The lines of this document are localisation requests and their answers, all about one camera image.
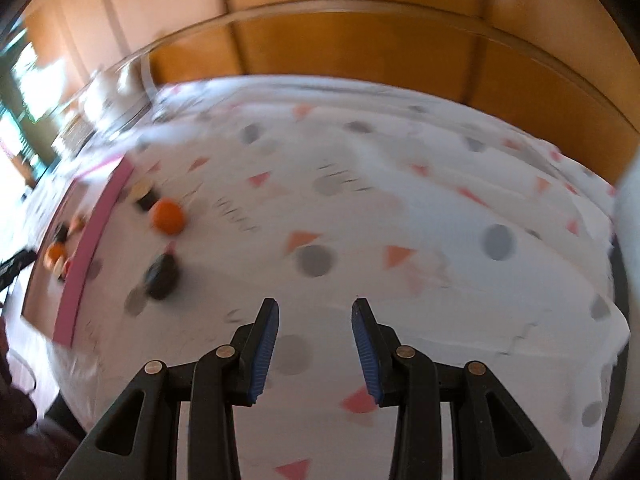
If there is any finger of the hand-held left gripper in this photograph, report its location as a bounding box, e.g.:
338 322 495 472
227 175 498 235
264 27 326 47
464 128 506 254
0 251 39 291

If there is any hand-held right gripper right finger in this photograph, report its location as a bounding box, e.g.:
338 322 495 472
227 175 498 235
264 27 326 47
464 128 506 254
351 297 573 480

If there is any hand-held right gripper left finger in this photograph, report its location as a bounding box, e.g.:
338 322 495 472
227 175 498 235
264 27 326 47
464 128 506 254
57 297 280 480

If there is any pink rimmed shallow box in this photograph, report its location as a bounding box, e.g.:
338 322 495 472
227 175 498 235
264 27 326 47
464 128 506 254
22 157 137 349

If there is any dark brown round cake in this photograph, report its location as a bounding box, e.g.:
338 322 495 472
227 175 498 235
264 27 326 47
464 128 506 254
143 252 182 302

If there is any gold patterned tissue box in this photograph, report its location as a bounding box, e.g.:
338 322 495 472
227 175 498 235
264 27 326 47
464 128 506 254
52 117 99 159

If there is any dark maroon clothing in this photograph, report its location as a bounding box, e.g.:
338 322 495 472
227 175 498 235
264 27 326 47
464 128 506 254
0 319 82 467

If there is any white patterned tablecloth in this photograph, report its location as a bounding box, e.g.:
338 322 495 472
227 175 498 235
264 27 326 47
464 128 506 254
0 76 632 480

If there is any window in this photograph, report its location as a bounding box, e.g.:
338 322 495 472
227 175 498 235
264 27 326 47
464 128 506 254
0 22 68 181

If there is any white ceramic electric kettle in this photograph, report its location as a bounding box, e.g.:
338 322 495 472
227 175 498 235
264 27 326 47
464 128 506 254
82 72 151 127

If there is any thin dark cable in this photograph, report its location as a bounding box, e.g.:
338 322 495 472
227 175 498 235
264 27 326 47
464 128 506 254
5 344 37 392

